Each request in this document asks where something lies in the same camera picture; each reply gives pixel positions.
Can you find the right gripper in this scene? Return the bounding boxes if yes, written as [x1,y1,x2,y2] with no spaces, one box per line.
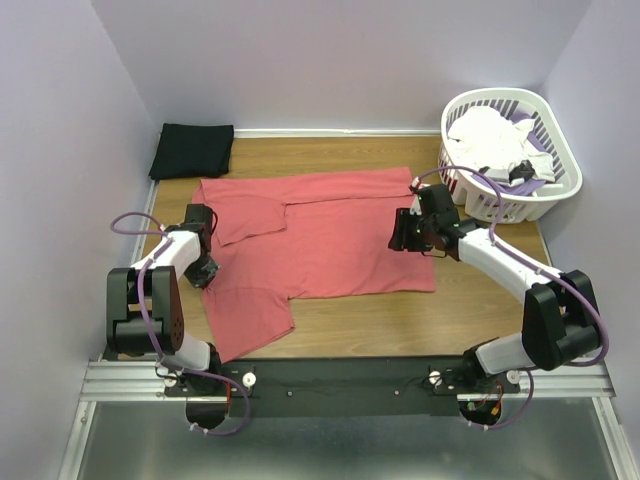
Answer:
[386,207,436,252]

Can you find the red t shirt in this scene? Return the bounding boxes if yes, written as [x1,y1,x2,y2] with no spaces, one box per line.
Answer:
[192,167,436,362]

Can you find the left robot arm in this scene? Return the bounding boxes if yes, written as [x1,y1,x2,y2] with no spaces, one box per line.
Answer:
[106,204,232,396]

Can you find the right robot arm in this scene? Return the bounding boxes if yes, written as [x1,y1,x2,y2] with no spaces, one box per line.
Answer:
[388,181,608,392]

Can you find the folded black t shirt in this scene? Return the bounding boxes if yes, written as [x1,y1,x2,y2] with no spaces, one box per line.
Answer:
[149,123,235,181]

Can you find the white garment in basket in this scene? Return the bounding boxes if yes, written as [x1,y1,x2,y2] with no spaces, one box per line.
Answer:
[447,106,555,187]

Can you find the white laundry basket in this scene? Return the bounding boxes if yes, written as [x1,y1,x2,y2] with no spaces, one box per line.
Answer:
[438,88,583,223]

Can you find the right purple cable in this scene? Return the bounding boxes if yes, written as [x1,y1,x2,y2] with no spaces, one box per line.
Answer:
[408,166,611,431]

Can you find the purple cable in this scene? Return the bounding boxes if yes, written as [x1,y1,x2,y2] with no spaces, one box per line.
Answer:
[109,212,251,437]
[408,166,611,431]

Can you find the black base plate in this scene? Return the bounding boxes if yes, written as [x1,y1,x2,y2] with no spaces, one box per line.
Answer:
[164,355,520,418]

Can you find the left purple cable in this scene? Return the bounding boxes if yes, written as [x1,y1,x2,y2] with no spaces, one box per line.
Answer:
[109,212,251,437]

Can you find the aluminium rail frame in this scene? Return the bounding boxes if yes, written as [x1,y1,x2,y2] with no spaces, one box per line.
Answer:
[58,359,639,479]

